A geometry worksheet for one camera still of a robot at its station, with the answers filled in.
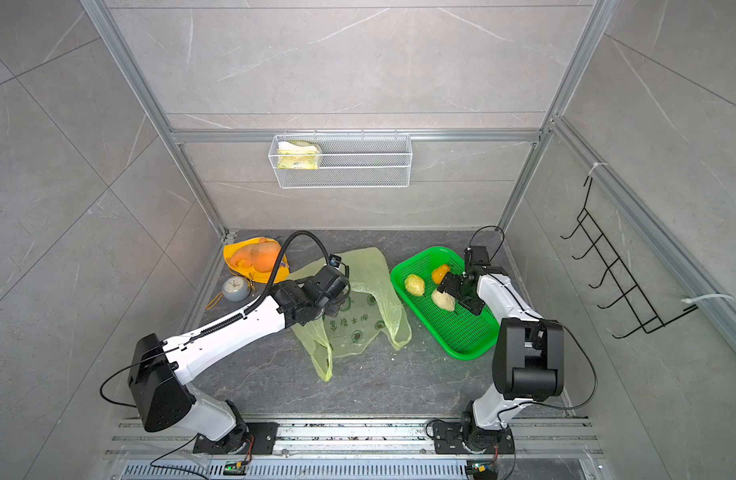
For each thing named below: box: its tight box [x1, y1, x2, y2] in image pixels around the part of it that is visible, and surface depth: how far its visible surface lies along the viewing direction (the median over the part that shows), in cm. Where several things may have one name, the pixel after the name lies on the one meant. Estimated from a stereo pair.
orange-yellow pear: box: [432, 264, 450, 285], surface depth 102 cm
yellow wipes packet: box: [277, 140, 320, 170], surface depth 88 cm
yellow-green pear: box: [405, 274, 425, 297], surface depth 100 cm
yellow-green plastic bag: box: [288, 247, 412, 382], surface depth 82 cm
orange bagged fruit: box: [227, 238, 282, 273], surface depth 104 cm
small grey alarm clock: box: [222, 276, 251, 302], surface depth 100 cm
